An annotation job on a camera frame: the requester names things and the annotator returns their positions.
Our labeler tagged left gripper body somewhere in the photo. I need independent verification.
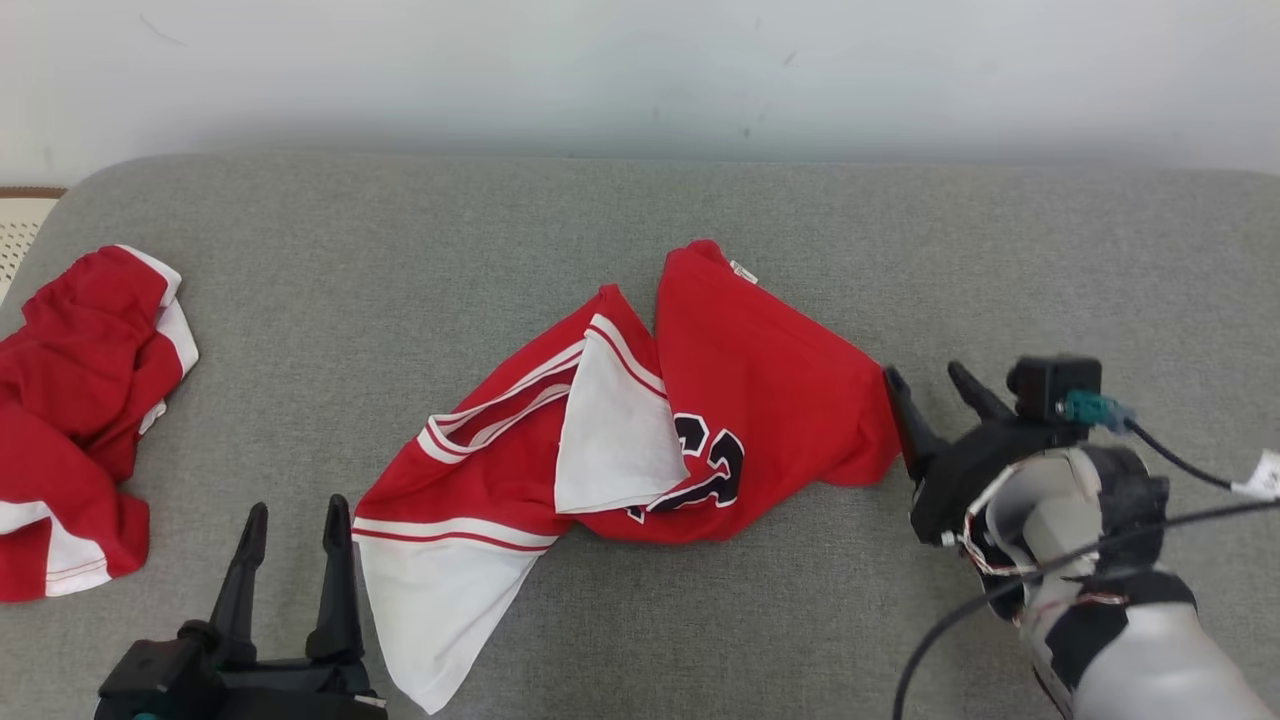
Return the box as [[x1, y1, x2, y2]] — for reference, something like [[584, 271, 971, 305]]
[[200, 655, 389, 720]]

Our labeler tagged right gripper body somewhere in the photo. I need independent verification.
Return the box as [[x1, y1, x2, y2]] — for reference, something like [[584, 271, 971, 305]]
[[908, 418, 1088, 546]]

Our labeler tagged teal cable connector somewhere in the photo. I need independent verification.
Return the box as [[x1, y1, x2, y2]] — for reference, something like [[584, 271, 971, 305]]
[[1062, 390, 1136, 433]]

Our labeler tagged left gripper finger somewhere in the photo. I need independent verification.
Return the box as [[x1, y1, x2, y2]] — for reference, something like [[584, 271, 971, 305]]
[[305, 494, 366, 663], [208, 502, 269, 661]]

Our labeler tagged red jersey number 23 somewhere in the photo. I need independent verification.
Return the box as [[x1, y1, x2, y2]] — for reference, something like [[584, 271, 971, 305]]
[[352, 238, 904, 715]]

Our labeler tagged thin black camera cable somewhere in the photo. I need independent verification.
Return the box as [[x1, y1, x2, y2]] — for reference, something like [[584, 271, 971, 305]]
[[1125, 420, 1241, 491]]

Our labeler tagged long black arm cable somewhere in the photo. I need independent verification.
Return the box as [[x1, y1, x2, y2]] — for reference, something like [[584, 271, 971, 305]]
[[893, 498, 1280, 720]]

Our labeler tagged red shorts white trim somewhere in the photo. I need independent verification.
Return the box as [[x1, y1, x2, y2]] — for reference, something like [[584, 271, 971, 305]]
[[0, 244, 199, 604]]

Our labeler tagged cream perforated laundry basket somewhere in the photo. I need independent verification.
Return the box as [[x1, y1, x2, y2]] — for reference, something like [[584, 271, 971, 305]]
[[0, 186, 69, 301]]

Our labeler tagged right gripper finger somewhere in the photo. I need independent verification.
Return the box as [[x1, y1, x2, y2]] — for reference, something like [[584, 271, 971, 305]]
[[948, 361, 1013, 421], [883, 366, 946, 481]]

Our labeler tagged white cable label tag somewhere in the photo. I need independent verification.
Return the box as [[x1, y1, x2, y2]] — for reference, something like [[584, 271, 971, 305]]
[[1232, 450, 1280, 501]]

